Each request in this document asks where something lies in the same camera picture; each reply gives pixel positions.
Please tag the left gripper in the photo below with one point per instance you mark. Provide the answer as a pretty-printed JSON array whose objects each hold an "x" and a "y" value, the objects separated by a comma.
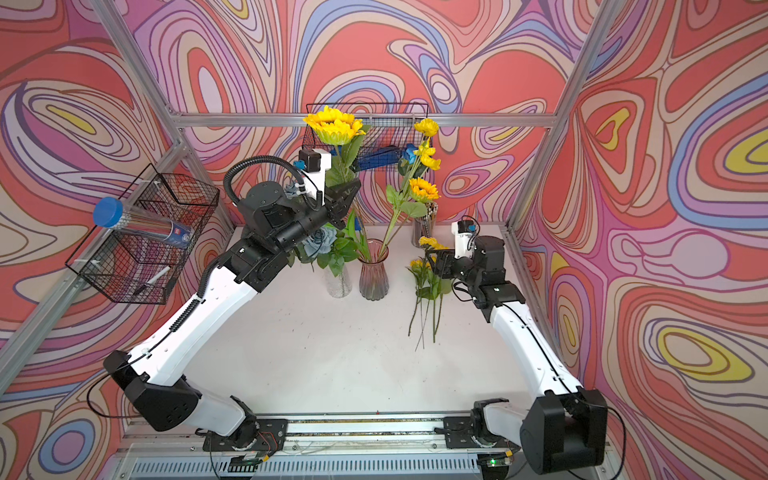
[{"x": 334, "y": 195}]

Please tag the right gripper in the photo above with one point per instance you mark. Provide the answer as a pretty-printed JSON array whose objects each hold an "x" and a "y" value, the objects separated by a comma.
[{"x": 445, "y": 258}]

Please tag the yellow carnation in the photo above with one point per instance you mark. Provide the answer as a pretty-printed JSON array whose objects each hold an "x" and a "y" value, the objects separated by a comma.
[{"x": 427, "y": 244}]

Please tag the yellow tulip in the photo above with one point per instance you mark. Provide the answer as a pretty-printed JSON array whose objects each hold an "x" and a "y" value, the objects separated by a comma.
[{"x": 427, "y": 306}]

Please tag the tall sunflower bunch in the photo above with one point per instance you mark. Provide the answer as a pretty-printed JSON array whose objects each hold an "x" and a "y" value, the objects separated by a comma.
[{"x": 340, "y": 134}]

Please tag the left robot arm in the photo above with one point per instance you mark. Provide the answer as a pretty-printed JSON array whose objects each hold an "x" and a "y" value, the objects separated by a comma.
[{"x": 151, "y": 374}]

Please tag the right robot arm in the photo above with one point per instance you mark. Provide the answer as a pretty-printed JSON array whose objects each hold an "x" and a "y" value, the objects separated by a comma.
[{"x": 564, "y": 425}]

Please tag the pink ribbed glass vase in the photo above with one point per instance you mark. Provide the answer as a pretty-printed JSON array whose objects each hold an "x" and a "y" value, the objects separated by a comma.
[{"x": 374, "y": 282}]

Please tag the clear textured glass vase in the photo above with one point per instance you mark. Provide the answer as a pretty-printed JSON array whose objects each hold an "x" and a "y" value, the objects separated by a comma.
[{"x": 338, "y": 285}]

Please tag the grey blue rose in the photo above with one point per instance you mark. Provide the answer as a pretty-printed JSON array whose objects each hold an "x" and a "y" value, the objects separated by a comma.
[{"x": 320, "y": 242}]

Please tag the blue object in basket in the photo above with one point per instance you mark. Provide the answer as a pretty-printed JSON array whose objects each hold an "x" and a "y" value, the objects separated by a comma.
[{"x": 378, "y": 159}]

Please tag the tall yellow flower sprig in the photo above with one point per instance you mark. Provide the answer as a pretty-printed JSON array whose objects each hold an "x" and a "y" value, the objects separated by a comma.
[{"x": 409, "y": 196}]

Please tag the white marker pen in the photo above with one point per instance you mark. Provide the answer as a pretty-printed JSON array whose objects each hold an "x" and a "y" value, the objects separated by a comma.
[{"x": 151, "y": 282}]

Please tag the tube with blue cap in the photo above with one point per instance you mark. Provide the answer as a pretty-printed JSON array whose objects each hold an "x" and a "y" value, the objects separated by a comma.
[{"x": 112, "y": 213}]

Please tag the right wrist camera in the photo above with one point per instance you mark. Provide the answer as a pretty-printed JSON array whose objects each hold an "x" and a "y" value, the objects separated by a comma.
[{"x": 464, "y": 232}]

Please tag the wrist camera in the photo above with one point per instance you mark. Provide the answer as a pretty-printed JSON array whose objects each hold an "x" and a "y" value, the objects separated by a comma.
[
  {"x": 464, "y": 232},
  {"x": 313, "y": 163}
]

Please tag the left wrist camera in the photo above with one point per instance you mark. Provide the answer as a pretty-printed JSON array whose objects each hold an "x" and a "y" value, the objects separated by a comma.
[{"x": 313, "y": 163}]

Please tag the back wire basket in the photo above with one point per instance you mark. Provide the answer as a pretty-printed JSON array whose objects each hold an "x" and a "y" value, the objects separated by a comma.
[{"x": 391, "y": 123}]

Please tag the wire basket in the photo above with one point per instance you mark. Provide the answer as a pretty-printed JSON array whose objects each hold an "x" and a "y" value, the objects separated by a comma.
[
  {"x": 115, "y": 264},
  {"x": 391, "y": 123}
]

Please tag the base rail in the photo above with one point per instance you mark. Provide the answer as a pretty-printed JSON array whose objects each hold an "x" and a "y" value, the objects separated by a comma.
[{"x": 427, "y": 445}]

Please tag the left wire basket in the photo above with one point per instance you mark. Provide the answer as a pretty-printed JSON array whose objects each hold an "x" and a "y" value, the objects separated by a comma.
[{"x": 115, "y": 264}]

